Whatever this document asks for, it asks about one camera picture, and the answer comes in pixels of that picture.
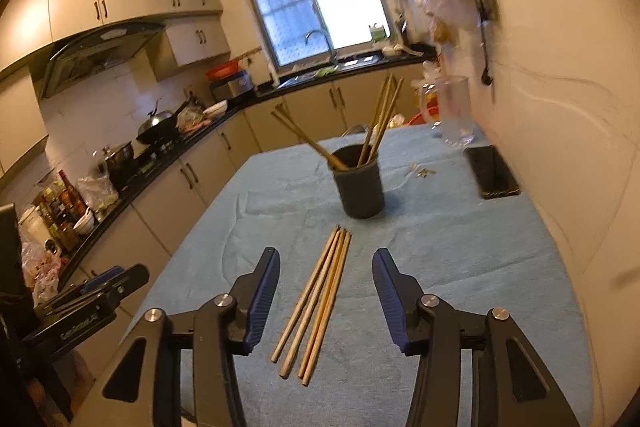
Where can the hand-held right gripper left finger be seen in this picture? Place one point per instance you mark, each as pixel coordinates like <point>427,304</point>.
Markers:
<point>262,302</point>

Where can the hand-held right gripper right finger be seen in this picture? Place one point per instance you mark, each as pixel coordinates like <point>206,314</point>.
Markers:
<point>392,302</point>

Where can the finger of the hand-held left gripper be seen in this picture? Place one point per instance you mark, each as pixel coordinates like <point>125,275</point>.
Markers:
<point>100,278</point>
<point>132,277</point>

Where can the black utensil holder cup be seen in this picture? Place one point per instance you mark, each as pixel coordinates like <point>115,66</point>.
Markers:
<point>357,192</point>

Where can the small white bowl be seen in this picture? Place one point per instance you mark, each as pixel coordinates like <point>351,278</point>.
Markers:
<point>84,223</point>

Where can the pink plastic bag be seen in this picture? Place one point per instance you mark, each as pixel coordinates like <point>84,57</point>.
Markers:
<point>42,272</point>

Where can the cluster of condiment bottles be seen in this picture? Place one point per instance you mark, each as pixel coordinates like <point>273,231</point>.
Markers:
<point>62,212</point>

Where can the light blue tablecloth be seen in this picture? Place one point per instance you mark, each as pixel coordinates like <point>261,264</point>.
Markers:
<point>450,247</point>

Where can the metal cooking pot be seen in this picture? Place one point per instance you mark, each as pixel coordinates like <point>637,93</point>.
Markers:
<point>120,162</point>

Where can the small metal keys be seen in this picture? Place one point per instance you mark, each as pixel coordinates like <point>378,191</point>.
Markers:
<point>422,172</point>

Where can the black wok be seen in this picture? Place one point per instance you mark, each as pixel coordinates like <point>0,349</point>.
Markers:
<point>157,127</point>

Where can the black smartphone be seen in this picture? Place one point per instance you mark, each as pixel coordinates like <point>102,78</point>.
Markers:
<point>492,172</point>

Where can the clear food bag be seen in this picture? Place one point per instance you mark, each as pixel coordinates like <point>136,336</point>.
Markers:
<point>192,119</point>

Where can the red plastic basin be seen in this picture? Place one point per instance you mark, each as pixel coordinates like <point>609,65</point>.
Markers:
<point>422,119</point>
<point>222,72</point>

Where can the clear glass pitcher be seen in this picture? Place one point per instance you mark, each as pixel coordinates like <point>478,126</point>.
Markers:
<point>455,112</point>

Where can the black kitchen countertop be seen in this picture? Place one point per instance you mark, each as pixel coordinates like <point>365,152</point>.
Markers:
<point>265,93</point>

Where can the metal countertop appliance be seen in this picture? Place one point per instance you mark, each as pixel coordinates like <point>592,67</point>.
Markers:
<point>232,88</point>

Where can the black range hood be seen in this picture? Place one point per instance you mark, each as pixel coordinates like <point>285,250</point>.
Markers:
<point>95,52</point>

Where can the crumpled clear plastic bag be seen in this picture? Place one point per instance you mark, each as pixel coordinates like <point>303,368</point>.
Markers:
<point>425,74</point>

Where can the green dishcloth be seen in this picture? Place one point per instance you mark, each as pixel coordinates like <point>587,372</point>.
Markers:
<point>326,72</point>

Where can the white dish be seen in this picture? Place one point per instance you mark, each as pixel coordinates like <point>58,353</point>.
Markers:
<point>397,51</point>

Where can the metal sink faucet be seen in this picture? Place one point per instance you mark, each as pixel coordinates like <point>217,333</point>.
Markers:
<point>332,52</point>

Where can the green dish soap bottle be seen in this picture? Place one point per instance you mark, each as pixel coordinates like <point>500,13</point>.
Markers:
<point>378,34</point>

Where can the small brown hanging bag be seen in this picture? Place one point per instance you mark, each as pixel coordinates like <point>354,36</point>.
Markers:
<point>442,32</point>

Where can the narrow beige wall cabinet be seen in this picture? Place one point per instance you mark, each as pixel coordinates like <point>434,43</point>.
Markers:
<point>20,122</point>

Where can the small beige wall cabinet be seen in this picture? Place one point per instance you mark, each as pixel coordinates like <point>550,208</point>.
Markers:
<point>195,39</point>

